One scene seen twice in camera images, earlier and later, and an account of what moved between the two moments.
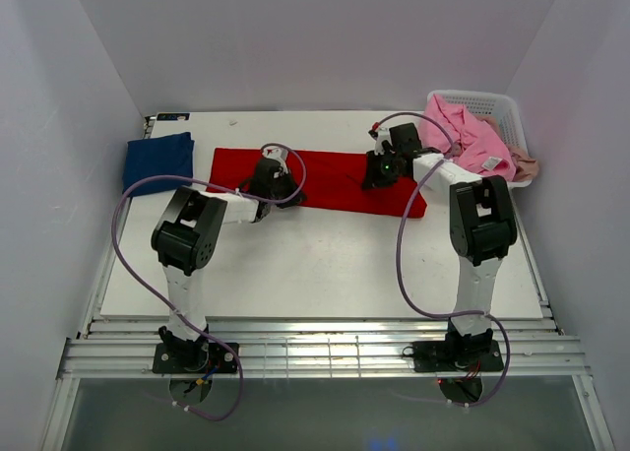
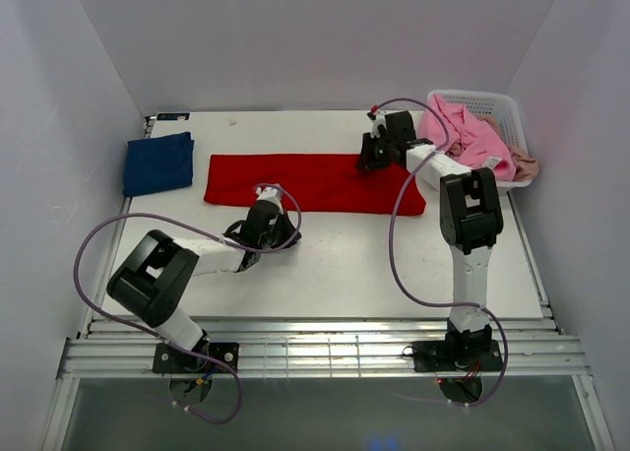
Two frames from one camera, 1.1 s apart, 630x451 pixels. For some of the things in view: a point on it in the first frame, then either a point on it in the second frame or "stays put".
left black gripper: (284, 190) → (283, 231)
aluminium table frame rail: (314, 348) stays put
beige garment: (526, 167) stays put
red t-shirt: (334, 183) stays put
